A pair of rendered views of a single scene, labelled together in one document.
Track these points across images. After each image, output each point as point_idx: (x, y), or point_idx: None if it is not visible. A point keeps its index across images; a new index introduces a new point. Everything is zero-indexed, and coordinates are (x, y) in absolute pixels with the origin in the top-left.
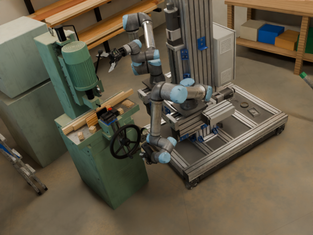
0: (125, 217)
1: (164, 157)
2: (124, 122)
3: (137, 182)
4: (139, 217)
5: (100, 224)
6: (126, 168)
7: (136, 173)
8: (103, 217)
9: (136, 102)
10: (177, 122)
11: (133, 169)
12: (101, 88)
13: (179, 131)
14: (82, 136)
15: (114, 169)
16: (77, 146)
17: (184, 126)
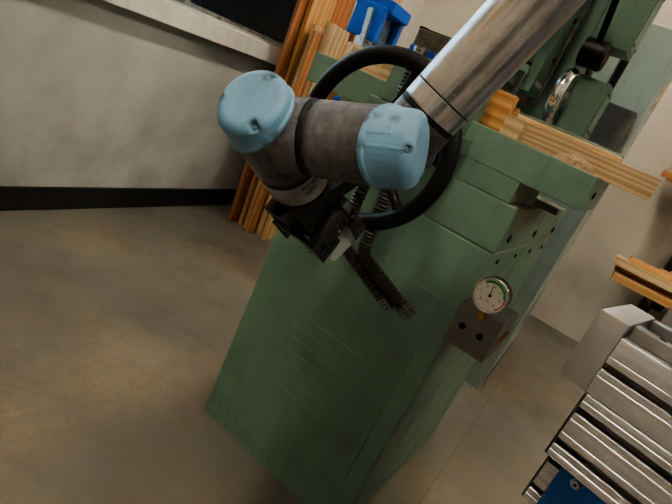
0: (163, 435)
1: (247, 79)
2: (478, 172)
3: (308, 463)
4: (151, 477)
5: (155, 371)
6: (332, 348)
7: (335, 426)
8: (182, 382)
9: (598, 177)
10: (618, 327)
11: (341, 391)
12: (582, 115)
13: (573, 410)
14: (351, 51)
15: (306, 289)
16: (315, 56)
17: (632, 427)
